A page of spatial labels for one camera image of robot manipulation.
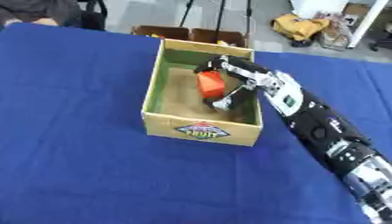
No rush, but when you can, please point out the brown cardboard box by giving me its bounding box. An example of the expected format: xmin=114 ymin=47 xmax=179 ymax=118
xmin=190 ymin=27 xmax=249 ymax=48
xmin=129 ymin=24 xmax=192 ymax=41

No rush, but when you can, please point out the tan cardboard box green inside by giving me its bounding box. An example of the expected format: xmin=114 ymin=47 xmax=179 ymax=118
xmin=141 ymin=38 xmax=265 ymax=147

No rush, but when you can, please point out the person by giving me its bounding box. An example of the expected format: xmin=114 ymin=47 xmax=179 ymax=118
xmin=0 ymin=0 xmax=83 ymax=28

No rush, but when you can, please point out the clear plastic bag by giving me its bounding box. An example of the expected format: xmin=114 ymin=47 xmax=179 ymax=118
xmin=313 ymin=12 xmax=355 ymax=51

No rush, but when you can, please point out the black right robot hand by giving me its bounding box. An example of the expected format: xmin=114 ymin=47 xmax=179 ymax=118
xmin=192 ymin=54 xmax=271 ymax=112

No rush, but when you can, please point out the yellow bag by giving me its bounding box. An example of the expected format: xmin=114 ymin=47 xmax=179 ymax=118
xmin=270 ymin=13 xmax=333 ymax=42

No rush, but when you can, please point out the white table leg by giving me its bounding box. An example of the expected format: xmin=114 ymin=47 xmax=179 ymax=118
xmin=346 ymin=0 xmax=392 ymax=50

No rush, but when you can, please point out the black tripod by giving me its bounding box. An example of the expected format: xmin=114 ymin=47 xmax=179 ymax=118
xmin=178 ymin=0 xmax=255 ymax=45

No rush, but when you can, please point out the black chair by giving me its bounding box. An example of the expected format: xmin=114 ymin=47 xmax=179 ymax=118
xmin=74 ymin=0 xmax=109 ymax=32

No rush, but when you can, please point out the orange block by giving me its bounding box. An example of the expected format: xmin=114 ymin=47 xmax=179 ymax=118
xmin=196 ymin=70 xmax=227 ymax=100

